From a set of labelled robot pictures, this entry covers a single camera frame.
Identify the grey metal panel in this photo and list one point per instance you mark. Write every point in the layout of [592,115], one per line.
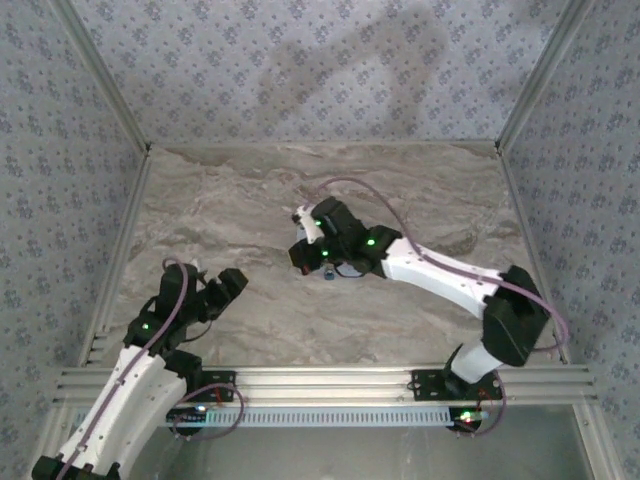
[350,455]

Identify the long aluminium frame rail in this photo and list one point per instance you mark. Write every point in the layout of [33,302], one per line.
[325,382]

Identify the black controller board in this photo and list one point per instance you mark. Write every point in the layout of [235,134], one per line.
[187,416]
[467,419]

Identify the aluminium table end rail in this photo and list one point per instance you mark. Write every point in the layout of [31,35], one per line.
[325,144]

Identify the aluminium corner post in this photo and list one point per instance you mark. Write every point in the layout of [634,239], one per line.
[540,75]
[106,75]

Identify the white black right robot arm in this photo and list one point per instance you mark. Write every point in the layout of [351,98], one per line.
[440,275]

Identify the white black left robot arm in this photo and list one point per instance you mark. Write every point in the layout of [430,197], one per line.
[125,395]

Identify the aluminium lower frame rail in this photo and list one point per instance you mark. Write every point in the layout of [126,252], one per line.
[57,425]
[597,445]

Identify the aluminium table side rail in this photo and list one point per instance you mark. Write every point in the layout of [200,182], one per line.
[526,227]
[125,235]

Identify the small blue padlock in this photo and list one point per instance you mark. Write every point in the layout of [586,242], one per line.
[328,274]

